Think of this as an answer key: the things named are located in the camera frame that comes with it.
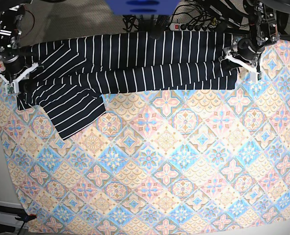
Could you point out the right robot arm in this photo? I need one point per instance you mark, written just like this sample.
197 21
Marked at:
10 32

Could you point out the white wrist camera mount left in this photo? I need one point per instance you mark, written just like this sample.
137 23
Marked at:
254 69

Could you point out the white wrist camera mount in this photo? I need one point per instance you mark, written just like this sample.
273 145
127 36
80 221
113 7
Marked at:
12 86
254 69

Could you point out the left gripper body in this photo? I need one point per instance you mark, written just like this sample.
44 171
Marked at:
245 50

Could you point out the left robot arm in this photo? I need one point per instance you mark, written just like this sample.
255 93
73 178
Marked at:
262 24

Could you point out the blue box overhead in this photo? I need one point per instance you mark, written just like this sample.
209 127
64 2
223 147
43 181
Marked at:
142 7

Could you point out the black remote control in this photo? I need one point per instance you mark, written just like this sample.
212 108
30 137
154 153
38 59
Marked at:
161 23

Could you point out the white labelled power strip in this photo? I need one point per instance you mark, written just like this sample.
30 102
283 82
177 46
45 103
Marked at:
208 26

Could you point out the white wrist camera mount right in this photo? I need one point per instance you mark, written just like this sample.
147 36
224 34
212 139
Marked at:
12 86

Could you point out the navy white striped T-shirt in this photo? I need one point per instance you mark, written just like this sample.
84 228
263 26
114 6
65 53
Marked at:
75 73

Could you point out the patterned pastel tablecloth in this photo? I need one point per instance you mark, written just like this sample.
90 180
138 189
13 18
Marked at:
167 162

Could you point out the white rail lower left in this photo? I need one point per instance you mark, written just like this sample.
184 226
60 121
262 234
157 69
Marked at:
9 212

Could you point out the orange black clamp lower left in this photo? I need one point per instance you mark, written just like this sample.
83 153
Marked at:
24 218

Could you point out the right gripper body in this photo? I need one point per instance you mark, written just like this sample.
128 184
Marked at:
13 65

